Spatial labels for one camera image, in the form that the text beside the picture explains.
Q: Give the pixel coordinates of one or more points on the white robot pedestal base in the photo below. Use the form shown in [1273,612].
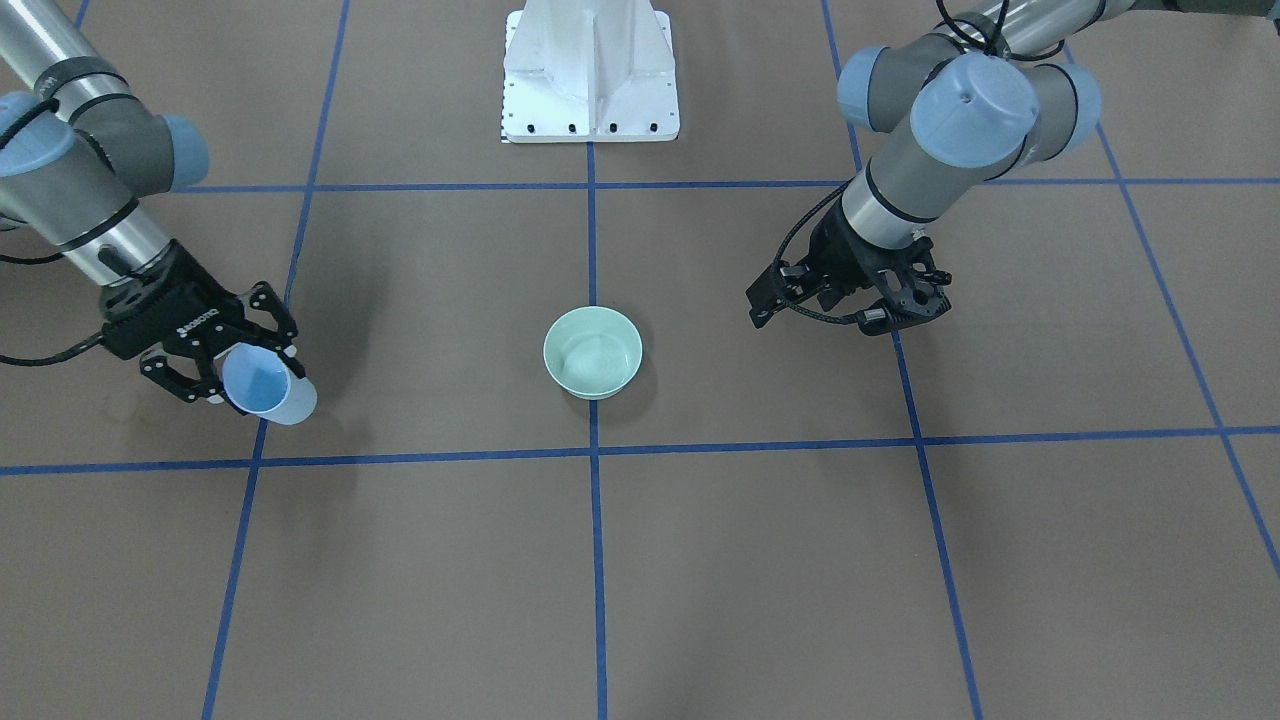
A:
[589,72]

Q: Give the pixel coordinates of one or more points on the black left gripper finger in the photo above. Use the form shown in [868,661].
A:
[771,293]

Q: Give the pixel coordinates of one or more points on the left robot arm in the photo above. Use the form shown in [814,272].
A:
[971,100]

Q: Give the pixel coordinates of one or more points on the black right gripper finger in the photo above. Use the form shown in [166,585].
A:
[158,366]
[278,339]

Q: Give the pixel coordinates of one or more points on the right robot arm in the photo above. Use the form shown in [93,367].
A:
[80,152]

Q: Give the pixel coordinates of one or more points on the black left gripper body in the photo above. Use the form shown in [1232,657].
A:
[838,256]

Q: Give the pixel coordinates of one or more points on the light blue plastic cup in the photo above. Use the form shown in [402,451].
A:
[257,381]

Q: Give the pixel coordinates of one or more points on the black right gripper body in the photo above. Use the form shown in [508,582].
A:
[178,318]

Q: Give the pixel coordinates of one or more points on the green ceramic bowl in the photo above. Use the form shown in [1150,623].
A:
[592,352]

